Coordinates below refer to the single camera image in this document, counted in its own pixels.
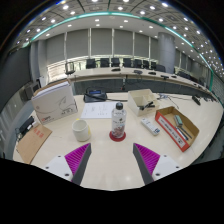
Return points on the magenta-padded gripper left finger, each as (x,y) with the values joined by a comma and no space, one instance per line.
(78,158)

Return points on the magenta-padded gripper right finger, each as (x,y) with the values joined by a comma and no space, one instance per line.
(147,158)

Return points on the clear black-capped drink bottle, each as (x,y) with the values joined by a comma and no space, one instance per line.
(118,123)

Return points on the white ceramic mug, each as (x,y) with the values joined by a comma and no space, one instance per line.
(80,130)

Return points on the white remote control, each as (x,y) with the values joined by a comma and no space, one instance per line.
(150,126)

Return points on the red-sided open cardboard box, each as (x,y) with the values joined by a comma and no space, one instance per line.
(170,130)

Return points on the flat round red coaster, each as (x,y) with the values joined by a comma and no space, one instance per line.
(113,137)

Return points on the dark marker pen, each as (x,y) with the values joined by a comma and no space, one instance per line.
(183,132)

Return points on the brown paper envelope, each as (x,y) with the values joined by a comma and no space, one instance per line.
(33,143)

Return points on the green whiteboard eraser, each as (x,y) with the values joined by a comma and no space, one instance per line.
(178,120)

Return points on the white printed paper sheet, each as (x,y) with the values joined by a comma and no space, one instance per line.
(96,110)

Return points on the beige open organizer box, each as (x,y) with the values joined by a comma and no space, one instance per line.
(135,105)

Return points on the white printed cardboard box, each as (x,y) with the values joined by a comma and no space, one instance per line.
(55,103)

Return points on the black box-shaped device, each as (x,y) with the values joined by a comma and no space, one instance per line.
(26,126)

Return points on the small black table device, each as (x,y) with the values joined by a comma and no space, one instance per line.
(196,100)

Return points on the grey boxy device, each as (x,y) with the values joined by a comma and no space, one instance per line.
(30,91)

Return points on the long curved conference desk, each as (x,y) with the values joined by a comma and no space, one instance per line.
(100,72)

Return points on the row of black chairs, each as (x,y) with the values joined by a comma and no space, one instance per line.
(115,62)

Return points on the group of ceiling lights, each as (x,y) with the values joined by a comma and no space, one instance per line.
(95,0)

